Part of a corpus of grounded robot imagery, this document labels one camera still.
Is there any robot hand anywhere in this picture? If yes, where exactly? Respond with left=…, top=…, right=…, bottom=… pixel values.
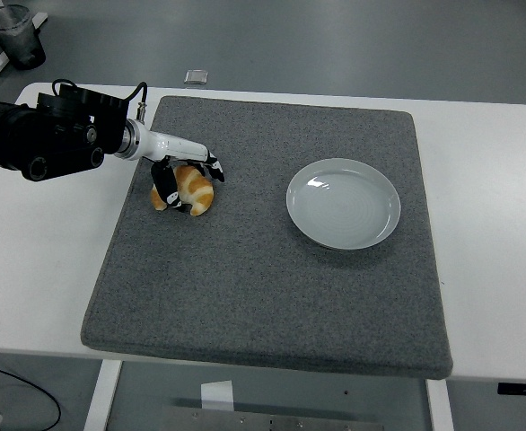
left=130, top=119, right=226, bottom=213

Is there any croissant bread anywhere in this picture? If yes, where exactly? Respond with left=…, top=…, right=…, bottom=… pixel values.
left=150, top=163, right=215, bottom=217

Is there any light grey round plate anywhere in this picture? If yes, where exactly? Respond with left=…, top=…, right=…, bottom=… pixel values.
left=285, top=157, right=402, bottom=251

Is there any grey metal plate with screws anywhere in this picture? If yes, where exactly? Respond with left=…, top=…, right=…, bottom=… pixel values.
left=159, top=405, right=386, bottom=431

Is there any grey felt mat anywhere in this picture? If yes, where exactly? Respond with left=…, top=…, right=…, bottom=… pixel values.
left=80, top=95, right=453, bottom=381

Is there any waste bin with plastic bag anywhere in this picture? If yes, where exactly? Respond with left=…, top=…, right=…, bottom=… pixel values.
left=0, top=4, right=48, bottom=71

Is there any white table leg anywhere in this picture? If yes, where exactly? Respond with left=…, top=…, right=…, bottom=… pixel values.
left=425, top=379, right=455, bottom=431
left=83, top=358, right=123, bottom=431

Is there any black floor cable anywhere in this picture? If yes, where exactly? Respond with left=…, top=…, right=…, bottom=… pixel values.
left=0, top=360, right=62, bottom=431

